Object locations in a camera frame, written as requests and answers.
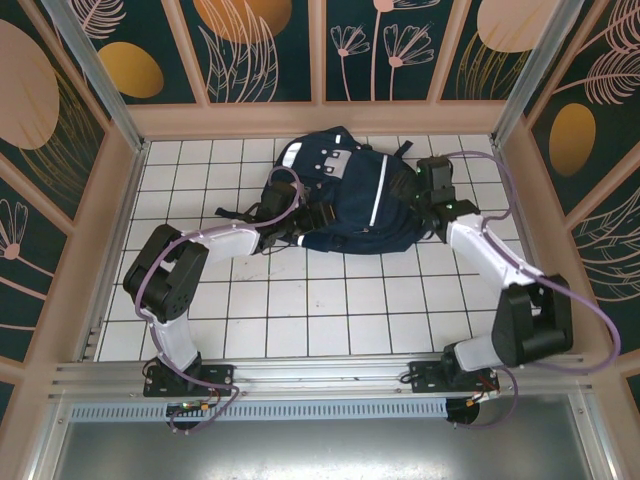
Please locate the navy blue backpack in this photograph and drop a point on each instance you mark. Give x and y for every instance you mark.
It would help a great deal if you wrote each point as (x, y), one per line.
(360, 200)

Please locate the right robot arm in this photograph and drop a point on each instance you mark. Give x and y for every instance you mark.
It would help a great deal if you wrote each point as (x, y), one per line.
(530, 320)

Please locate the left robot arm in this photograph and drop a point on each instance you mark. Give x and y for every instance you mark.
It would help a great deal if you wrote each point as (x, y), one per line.
(160, 280)

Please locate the small controller circuit board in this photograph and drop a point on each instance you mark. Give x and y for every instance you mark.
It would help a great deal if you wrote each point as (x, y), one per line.
(187, 409)

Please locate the grey metal sheet panel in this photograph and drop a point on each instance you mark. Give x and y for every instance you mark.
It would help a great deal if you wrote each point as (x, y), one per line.
(320, 450)

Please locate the aluminium frame post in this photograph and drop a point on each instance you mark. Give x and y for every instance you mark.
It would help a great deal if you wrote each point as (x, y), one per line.
(532, 75)
(102, 75)

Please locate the aluminium mounting rail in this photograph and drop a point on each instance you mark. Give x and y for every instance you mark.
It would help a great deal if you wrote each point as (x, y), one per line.
(320, 375)

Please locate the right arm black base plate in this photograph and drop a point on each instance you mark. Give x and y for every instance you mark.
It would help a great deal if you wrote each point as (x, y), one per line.
(425, 380)

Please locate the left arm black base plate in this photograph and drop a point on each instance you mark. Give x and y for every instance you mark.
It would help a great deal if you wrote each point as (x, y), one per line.
(220, 380)

